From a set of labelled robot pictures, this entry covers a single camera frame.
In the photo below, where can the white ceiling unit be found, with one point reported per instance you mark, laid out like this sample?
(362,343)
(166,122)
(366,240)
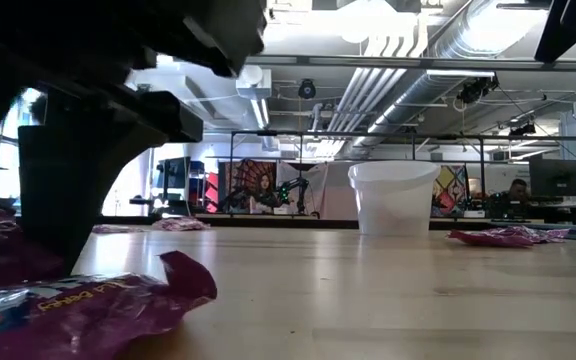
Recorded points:
(255,82)

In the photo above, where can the person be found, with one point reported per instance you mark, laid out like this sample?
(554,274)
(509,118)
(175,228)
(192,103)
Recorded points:
(518,189)
(264,190)

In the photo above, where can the background black robot arm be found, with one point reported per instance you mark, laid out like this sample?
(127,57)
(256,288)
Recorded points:
(295,186)

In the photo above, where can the long ceiling lamp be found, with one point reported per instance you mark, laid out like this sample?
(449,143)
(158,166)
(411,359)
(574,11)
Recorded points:
(368,62)

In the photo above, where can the white ceiling pipes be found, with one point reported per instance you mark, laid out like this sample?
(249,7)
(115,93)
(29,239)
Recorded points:
(363,100)

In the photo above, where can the white plastic bucket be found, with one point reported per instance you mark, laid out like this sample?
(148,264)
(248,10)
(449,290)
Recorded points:
(393,210)

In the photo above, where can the black computer monitor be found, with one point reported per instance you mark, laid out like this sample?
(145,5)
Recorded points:
(174,175)
(557,177)

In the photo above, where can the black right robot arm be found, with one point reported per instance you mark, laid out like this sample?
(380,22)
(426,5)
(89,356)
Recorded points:
(568,25)

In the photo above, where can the white hanging cloth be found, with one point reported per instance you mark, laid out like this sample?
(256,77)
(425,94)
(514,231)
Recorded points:
(328,192)

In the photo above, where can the black ceiling camera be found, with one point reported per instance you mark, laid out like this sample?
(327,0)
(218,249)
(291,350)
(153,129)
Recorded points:
(307,90)

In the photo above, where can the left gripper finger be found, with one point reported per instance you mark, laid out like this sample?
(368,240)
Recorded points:
(68,190)

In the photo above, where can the colourful patterned tapestry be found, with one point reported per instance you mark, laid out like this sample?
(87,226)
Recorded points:
(450,182)

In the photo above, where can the black ceiling spotlight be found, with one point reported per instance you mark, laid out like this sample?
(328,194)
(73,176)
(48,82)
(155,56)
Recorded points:
(475,90)
(520,130)

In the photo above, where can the spider web tapestry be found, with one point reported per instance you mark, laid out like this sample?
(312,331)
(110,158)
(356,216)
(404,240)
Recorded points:
(240,175)

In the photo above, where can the black station frame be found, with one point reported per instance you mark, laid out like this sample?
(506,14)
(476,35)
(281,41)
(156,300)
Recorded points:
(443,136)

